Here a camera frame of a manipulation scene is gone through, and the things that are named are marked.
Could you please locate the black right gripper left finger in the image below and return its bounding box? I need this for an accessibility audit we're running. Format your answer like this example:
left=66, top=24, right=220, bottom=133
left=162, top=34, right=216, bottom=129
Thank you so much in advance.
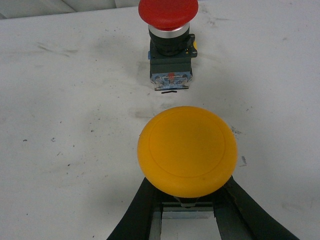
left=108, top=178, right=160, bottom=240

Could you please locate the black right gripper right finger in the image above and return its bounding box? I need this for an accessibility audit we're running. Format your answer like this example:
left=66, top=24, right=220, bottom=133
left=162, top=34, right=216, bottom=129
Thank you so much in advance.
left=215, top=177, right=298, bottom=240

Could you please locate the yellow mushroom push button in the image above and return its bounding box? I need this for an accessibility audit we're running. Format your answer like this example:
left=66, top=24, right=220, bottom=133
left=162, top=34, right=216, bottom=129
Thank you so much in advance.
left=137, top=106, right=238, bottom=208

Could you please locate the red mushroom push button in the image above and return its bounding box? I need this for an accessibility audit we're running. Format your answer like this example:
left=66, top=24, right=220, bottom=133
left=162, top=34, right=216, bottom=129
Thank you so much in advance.
left=138, top=0, right=199, bottom=91

